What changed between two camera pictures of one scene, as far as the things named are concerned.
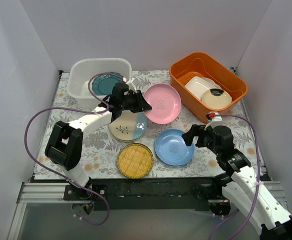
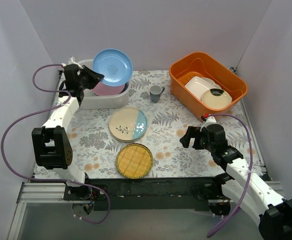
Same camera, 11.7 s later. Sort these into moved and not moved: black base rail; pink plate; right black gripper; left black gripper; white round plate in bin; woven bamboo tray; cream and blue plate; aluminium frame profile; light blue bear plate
Moved: light blue bear plate; left black gripper; pink plate
Not moved: aluminium frame profile; white round plate in bin; cream and blue plate; right black gripper; black base rail; woven bamboo tray
